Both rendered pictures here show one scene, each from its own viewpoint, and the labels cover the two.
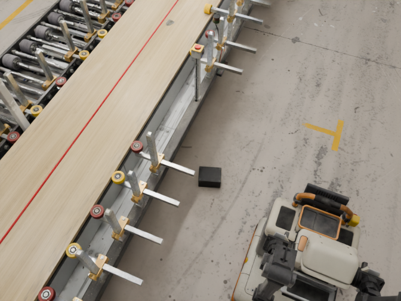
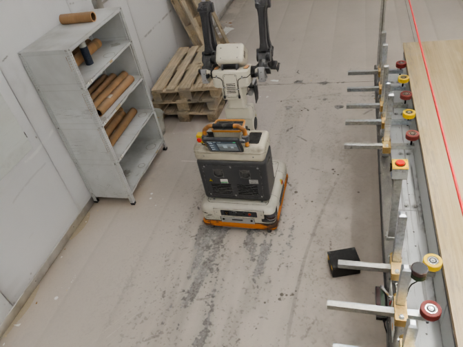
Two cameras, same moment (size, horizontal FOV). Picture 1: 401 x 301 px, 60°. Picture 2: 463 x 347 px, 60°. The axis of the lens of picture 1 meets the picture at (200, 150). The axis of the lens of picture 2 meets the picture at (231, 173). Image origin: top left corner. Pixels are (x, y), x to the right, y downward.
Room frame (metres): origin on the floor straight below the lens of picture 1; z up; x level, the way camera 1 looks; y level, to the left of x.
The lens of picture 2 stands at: (3.28, -0.74, 2.50)
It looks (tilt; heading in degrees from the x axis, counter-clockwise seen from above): 39 degrees down; 180
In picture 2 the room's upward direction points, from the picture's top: 12 degrees counter-clockwise
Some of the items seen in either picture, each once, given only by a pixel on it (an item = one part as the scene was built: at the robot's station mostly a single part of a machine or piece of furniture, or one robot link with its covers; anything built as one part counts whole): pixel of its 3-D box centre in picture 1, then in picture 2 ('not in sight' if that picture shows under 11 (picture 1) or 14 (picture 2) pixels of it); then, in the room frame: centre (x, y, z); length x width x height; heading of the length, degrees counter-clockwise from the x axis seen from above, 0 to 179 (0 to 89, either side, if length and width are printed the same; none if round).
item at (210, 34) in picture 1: (209, 57); (397, 248); (2.12, -0.06, 0.92); 0.04 x 0.04 x 0.48; 69
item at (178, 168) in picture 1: (164, 163); (378, 146); (1.21, 0.24, 0.80); 0.43 x 0.03 x 0.04; 69
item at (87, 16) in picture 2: not in sight; (77, 18); (-0.25, -1.73, 1.59); 0.30 x 0.08 x 0.08; 69
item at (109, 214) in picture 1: (116, 227); (384, 94); (0.72, 0.48, 0.88); 0.04 x 0.04 x 0.48; 69
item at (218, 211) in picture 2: not in sight; (238, 213); (0.97, -0.76, 0.23); 0.41 x 0.02 x 0.08; 68
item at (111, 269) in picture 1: (107, 268); (375, 89); (0.50, 0.50, 0.81); 0.43 x 0.03 x 0.04; 69
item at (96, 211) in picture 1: (98, 214); (405, 99); (0.81, 0.60, 0.85); 0.08 x 0.08 x 0.11
